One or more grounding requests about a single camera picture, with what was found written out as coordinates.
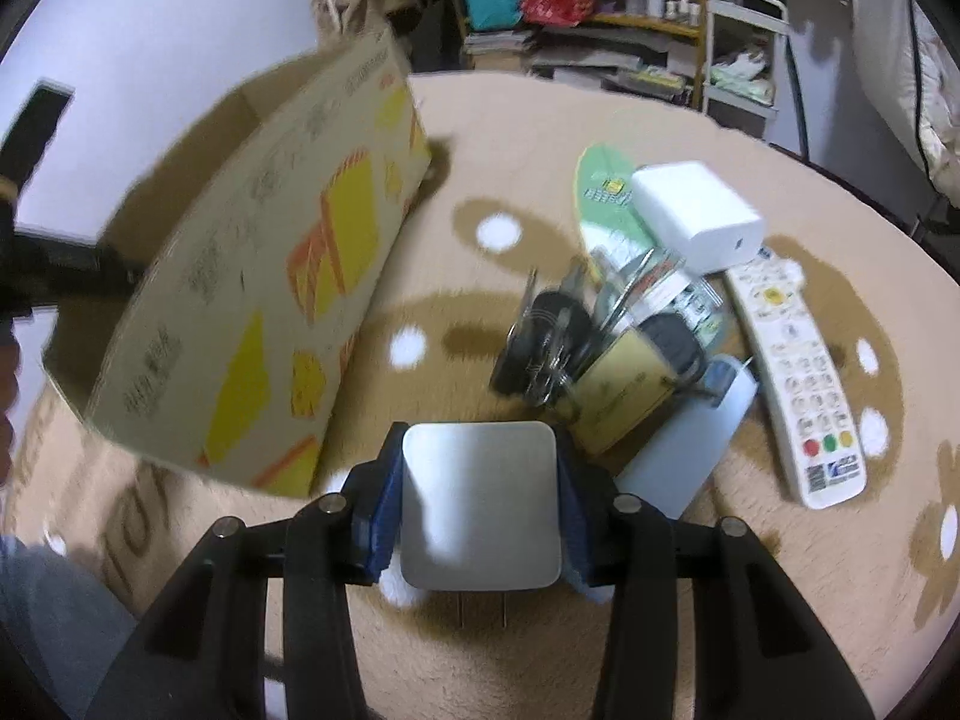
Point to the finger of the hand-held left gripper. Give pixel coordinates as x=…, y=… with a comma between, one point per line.
x=75, y=270

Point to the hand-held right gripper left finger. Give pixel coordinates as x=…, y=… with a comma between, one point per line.
x=379, y=510

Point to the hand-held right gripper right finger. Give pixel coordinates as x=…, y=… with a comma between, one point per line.
x=574, y=517

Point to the white square charger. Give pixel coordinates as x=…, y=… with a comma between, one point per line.
x=480, y=502

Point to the printed cardboard box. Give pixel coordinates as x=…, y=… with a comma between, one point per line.
x=247, y=277

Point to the flat white power bank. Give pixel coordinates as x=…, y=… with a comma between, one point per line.
x=686, y=450

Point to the small yellow box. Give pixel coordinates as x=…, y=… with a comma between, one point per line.
x=619, y=390

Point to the black key bunch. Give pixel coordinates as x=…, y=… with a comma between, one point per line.
x=544, y=337

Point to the black key fob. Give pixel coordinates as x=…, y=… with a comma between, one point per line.
x=671, y=345

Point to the small metal scissors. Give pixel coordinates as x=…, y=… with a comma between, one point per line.
x=637, y=277

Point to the white remote control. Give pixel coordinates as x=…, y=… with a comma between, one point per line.
x=799, y=375

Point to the white power adapter block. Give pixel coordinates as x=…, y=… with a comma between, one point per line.
x=697, y=214

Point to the person's grey trouser leg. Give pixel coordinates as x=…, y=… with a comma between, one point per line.
x=45, y=615

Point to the pile of books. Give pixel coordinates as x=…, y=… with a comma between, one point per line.
x=585, y=60

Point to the green tissue pack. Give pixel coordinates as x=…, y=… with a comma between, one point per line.
x=742, y=75

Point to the white rolling cart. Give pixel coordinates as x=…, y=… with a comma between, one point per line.
x=742, y=52

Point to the wooden bookshelf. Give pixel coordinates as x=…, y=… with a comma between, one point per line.
x=675, y=22

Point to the beige curtain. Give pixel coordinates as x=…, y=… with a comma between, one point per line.
x=915, y=52

